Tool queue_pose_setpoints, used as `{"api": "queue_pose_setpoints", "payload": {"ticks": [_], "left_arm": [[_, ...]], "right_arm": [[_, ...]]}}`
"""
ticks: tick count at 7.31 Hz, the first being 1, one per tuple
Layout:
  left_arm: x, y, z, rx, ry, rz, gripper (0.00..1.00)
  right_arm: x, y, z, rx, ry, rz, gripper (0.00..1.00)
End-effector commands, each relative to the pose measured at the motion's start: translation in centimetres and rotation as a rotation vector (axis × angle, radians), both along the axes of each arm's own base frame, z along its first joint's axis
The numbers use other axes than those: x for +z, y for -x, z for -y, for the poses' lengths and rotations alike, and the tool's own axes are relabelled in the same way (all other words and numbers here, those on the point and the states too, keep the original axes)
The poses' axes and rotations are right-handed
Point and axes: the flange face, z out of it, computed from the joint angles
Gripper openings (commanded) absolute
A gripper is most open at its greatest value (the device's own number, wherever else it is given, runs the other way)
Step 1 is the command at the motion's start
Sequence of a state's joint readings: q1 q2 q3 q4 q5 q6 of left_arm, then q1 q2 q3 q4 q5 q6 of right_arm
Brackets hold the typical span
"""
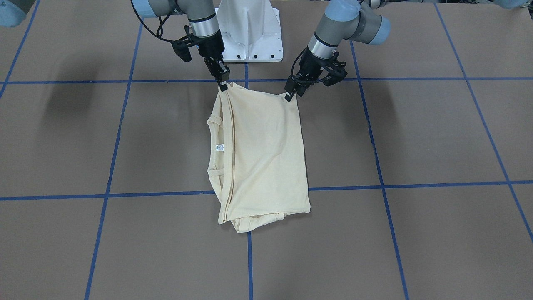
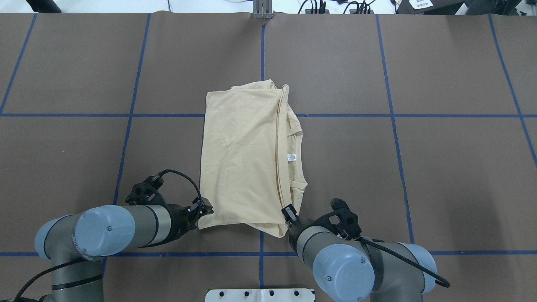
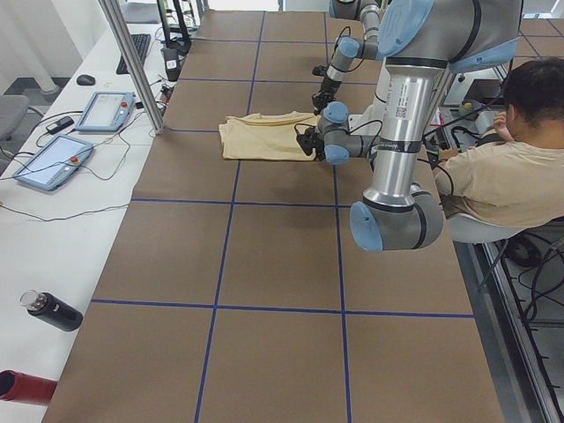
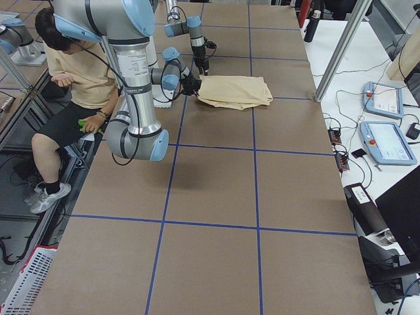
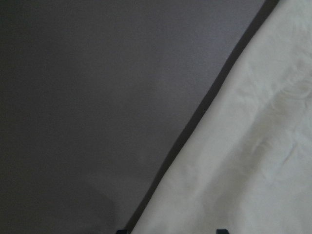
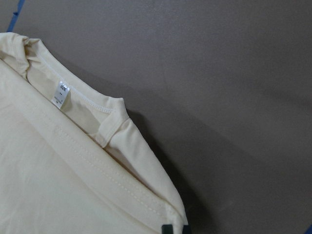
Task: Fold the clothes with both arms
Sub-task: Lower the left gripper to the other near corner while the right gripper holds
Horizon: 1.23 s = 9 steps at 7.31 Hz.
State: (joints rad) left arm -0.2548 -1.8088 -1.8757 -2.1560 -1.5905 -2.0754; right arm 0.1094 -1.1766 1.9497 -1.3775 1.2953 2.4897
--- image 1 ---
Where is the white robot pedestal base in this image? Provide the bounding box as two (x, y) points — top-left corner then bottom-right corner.
(216, 0), (284, 63)

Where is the beige long-sleeve printed shirt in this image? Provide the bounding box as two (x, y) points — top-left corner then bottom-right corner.
(207, 82), (311, 233)

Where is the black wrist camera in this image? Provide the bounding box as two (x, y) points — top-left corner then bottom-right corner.
(322, 61), (348, 87)
(171, 36), (197, 63)

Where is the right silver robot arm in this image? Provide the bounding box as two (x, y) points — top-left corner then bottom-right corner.
(131, 0), (230, 92)

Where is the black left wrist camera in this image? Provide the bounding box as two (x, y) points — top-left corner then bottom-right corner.
(322, 61), (348, 87)

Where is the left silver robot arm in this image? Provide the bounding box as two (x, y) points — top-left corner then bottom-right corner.
(285, 0), (391, 101)

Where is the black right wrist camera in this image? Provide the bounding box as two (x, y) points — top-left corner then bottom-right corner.
(171, 36), (197, 63)

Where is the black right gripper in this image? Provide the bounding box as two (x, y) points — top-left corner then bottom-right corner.
(196, 32), (230, 92)

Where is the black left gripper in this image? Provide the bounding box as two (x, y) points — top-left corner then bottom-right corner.
(285, 47), (338, 102)

